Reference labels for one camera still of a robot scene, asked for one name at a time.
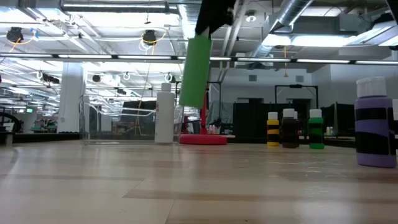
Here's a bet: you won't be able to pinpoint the large green paint bottle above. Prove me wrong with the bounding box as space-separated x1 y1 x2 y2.
178 27 215 110

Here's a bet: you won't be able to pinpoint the tall white bottle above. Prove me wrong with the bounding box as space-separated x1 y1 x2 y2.
154 82 176 144

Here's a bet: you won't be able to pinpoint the purple paint bottle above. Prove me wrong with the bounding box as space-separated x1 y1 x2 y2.
354 77 398 169

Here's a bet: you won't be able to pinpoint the yellow paint bottle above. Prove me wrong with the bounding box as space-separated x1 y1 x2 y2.
266 111 280 147

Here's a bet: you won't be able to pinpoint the blue paint bottle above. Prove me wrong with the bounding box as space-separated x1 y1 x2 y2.
294 111 302 147

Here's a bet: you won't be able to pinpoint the brown paint bottle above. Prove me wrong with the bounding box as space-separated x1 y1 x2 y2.
281 108 300 149

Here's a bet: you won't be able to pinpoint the small green paint bottle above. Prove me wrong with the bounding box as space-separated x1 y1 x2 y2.
308 108 325 150

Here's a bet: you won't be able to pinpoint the teal tarp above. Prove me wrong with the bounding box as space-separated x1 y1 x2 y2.
207 101 234 126

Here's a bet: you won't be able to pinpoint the black partition panels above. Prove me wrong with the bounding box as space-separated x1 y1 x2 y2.
233 98 357 147

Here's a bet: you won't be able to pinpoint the red desk lamp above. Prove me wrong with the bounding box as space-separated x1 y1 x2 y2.
178 83 228 146

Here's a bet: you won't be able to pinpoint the long ceiling light strip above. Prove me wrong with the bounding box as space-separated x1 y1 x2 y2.
0 52 398 66

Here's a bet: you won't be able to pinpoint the clear plastic bin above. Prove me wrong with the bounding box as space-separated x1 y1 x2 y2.
78 93 185 146

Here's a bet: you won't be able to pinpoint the white pillar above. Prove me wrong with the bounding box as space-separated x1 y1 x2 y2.
57 61 86 134

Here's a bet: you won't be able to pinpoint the black wheel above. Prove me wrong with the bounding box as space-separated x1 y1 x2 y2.
0 111 21 133

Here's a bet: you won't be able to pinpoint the black ceiling cable reel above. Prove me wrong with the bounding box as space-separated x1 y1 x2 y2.
6 26 25 44
142 29 159 47

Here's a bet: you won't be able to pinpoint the silver ventilation duct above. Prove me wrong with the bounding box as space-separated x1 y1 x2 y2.
251 0 314 58

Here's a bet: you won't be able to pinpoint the yellow hanging cord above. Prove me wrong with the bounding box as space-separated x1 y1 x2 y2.
283 45 289 78

